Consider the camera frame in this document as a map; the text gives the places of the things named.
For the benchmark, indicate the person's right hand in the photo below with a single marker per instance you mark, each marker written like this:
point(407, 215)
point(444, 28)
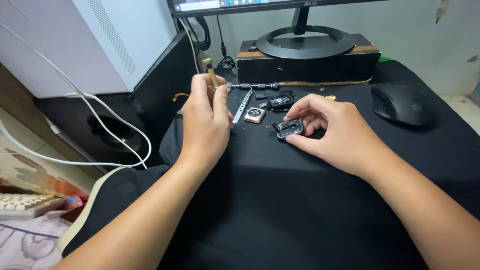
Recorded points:
point(345, 138)

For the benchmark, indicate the person's left hand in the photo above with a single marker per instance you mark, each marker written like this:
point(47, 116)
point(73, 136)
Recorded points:
point(204, 127)

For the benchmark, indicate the gold precision screwdriver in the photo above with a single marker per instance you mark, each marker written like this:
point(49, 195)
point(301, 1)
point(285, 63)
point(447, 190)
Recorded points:
point(212, 73)

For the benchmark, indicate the black watch back housing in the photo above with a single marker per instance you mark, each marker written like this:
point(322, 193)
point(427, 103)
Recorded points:
point(290, 128)

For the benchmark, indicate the silver metal pry tool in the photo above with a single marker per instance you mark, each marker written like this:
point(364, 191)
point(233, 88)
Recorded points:
point(242, 107)

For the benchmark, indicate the small gold metal part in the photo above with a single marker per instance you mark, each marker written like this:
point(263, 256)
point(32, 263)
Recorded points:
point(331, 98)

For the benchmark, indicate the rose gold smartwatch case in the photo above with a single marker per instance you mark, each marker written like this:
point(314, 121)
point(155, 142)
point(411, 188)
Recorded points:
point(254, 115)

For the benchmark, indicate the black computer mouse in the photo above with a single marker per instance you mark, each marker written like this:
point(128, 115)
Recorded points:
point(401, 105)

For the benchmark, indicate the black precision screwdriver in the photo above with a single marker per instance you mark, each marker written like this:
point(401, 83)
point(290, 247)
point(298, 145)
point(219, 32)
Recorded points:
point(262, 86)

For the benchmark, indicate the black watch inner module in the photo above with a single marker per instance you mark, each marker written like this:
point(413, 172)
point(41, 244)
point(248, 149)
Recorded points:
point(280, 101)

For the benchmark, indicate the black wooden riser box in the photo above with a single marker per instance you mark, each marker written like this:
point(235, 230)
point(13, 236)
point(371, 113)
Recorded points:
point(300, 69)

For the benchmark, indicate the green object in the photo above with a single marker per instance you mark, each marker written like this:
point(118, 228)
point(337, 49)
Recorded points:
point(386, 59)

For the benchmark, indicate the black subwoofer speaker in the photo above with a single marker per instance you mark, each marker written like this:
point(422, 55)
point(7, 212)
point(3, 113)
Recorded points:
point(112, 127)

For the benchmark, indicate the black cloth with cream trim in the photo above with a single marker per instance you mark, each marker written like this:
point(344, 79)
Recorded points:
point(281, 206)

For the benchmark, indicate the white computer case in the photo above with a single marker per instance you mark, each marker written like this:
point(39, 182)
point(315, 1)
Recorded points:
point(75, 41)

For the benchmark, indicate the beige keyboard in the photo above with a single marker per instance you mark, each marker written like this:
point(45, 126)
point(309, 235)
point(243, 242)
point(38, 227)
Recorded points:
point(26, 204)

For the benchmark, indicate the floral bedsheet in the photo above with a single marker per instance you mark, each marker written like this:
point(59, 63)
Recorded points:
point(30, 243)

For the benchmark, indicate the white wall plug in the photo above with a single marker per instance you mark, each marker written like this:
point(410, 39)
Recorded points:
point(441, 9)

